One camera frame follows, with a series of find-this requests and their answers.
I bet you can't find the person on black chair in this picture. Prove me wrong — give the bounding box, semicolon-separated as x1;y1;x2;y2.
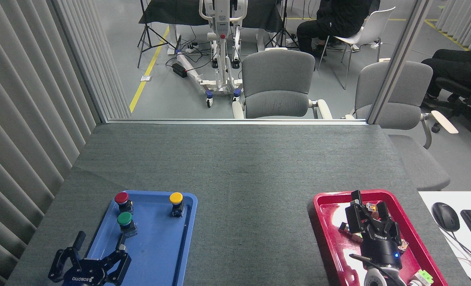
421;47;471;100

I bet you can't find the green push button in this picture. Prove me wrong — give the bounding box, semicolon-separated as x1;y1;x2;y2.
117;212;138;238

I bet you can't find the black tripod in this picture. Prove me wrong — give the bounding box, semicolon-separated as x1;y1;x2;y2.
137;0;180;69
265;0;300;50

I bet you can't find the red push button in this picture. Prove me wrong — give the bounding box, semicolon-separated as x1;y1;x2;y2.
114;192;134;215

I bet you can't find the yellow push button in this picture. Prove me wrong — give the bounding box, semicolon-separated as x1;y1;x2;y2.
169;192;186;217

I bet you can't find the silver switch with green block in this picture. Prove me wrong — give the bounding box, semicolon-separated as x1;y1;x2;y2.
338;222;363;243

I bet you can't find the person in black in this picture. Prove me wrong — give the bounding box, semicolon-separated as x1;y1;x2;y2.
297;0;381;57

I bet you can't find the white switch with green clips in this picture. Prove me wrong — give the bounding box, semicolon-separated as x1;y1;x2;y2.
408;269;434;286

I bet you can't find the dark grey table cloth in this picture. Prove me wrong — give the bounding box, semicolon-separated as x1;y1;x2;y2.
5;123;471;286

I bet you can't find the silver frame rail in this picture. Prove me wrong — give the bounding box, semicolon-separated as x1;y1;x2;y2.
107;118;368;126

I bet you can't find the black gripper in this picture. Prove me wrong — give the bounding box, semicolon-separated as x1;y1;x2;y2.
345;191;403;271
48;231;132;286

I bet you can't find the red plastic tray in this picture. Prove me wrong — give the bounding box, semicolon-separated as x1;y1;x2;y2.
313;189;448;286

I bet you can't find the white plastic chair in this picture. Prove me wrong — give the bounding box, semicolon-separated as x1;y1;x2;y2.
317;7;397;90

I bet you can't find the grey office chair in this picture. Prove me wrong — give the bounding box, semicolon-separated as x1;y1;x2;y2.
232;50;333;120
345;60;458;191

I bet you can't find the black office chair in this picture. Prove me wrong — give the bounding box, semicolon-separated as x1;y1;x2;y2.
422;60;471;146

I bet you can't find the blue plastic tray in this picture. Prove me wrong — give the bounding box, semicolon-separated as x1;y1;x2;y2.
74;190;198;286

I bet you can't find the white stand on wheels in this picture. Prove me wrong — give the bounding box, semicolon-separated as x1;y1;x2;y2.
176;0;248;108

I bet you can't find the table with black cloth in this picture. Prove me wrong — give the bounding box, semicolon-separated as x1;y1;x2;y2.
139;0;285;52

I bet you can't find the silver frame post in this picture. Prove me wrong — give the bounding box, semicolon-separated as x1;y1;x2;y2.
367;0;435;125

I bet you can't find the black computer mouse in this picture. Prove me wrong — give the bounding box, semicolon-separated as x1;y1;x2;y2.
432;202;461;232

